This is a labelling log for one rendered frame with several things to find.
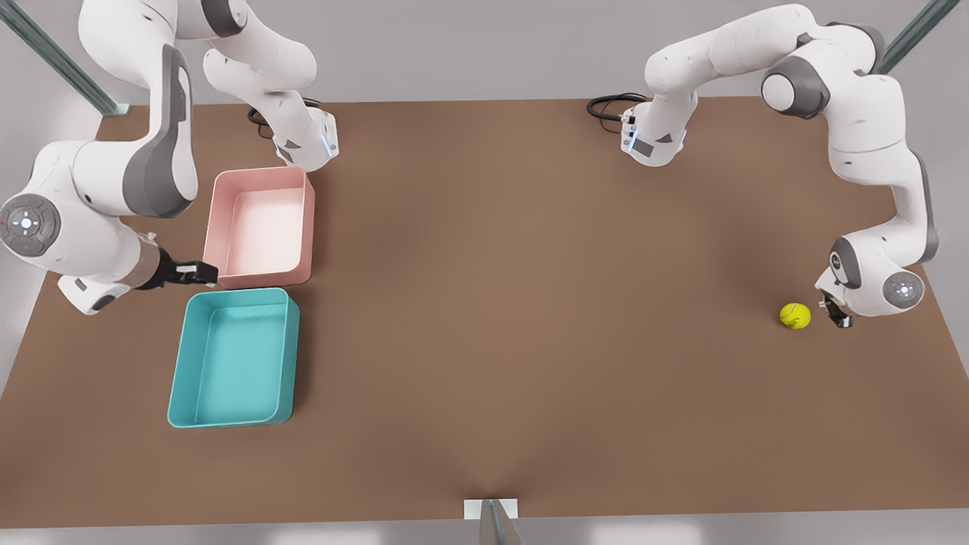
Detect pink plastic tray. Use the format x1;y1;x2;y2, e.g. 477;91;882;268
203;167;316;290

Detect teal plastic tray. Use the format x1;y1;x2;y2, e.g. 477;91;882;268
167;288;301;429

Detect black cable loop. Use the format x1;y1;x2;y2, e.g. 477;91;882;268
587;92;649;135
248;98;322;140

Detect silver frame post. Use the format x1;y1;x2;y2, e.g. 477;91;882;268
0;0;131;117
877;0;961;74
464;498;523;545

